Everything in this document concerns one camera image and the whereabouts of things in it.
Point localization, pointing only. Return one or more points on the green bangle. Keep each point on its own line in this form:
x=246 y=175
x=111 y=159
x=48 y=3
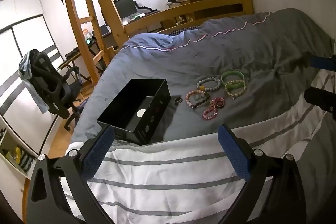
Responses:
x=232 y=86

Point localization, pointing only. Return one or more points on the wooden bed footboard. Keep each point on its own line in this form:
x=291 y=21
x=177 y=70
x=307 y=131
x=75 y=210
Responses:
x=223 y=5

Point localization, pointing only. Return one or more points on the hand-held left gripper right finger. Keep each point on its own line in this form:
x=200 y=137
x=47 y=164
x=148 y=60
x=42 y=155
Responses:
x=233 y=153

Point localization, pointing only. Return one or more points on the black office chair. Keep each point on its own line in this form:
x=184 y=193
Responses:
x=50 y=77

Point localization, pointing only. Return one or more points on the black computer monitor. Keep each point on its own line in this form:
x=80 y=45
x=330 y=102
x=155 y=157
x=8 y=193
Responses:
x=124 y=6

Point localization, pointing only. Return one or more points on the checkered cloth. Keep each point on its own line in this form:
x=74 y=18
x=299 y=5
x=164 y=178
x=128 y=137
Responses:
x=181 y=29

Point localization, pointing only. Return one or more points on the wooden ladder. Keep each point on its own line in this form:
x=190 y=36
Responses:
x=76 y=19

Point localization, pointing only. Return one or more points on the white sliding wardrobe doors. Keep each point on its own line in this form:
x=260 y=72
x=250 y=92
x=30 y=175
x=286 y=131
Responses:
x=26 y=37

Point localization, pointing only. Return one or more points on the black box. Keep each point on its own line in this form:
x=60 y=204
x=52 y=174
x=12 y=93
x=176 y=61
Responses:
x=157 y=98

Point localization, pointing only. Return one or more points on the blue jeans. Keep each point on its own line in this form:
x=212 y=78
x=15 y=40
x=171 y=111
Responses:
x=29 y=77

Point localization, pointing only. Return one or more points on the yellow item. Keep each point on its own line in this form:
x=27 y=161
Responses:
x=17 y=154

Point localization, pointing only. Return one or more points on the white open shelf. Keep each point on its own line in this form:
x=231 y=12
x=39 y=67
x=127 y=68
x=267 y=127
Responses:
x=10 y=140

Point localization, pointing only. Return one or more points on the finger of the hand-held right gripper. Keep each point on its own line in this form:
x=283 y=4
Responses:
x=324 y=62
x=320 y=98

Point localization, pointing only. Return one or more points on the grey duvet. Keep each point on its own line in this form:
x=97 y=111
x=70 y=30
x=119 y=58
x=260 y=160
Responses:
x=236 y=50

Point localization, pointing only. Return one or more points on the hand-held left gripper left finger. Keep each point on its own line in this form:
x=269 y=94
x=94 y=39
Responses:
x=99 y=153

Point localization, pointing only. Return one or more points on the round glowing gadget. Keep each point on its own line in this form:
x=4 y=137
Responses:
x=89 y=41

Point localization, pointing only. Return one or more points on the white striped bed sheet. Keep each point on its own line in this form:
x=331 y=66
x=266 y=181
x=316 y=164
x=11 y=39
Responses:
x=170 y=169

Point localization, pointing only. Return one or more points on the striped fabric item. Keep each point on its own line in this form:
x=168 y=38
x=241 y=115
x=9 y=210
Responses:
x=26 y=161

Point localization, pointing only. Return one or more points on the small folding table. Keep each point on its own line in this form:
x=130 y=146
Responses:
x=68 y=61

